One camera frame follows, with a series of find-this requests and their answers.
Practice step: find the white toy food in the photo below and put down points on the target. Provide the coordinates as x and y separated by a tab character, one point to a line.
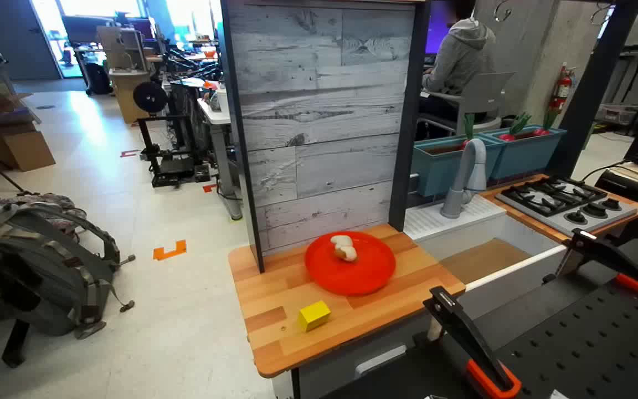
345	249

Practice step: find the red round plate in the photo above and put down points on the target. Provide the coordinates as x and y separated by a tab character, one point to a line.
348	281

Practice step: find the grey wood backdrop panel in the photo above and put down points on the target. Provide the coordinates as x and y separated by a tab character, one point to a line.
320	111

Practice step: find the yellow block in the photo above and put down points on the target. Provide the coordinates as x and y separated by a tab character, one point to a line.
315	315

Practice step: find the white sink basin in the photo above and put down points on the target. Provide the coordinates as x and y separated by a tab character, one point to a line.
437	217

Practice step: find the teal planter box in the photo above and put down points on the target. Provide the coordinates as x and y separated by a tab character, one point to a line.
526	155
437	169

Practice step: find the grey desk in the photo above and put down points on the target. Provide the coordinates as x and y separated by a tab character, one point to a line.
220	118

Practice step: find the orange floor tape marker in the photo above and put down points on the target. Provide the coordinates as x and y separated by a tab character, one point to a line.
158	253

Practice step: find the white desk chair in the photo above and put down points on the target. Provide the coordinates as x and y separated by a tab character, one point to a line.
485	91

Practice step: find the person in grey hoodie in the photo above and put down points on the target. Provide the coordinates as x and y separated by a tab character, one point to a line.
463	56

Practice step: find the purple computer monitor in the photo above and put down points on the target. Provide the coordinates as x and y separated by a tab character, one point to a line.
434	29

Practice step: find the red toy radish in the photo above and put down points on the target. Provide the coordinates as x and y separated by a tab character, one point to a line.
522	134

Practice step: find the black gas stove cooktop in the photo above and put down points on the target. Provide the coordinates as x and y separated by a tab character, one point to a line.
554	200

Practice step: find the red fire extinguisher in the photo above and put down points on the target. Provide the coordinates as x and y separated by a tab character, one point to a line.
562	91

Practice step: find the grey backpack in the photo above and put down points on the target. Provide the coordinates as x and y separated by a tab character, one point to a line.
39	258

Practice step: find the black steel column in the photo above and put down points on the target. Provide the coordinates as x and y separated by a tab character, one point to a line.
593	90

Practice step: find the cardboard box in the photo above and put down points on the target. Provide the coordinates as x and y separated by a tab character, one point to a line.
27	151

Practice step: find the black frame post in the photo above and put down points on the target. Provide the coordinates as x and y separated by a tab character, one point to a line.
240	146
410	111

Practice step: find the black machine frame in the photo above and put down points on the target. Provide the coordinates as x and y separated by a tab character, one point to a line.
172	166

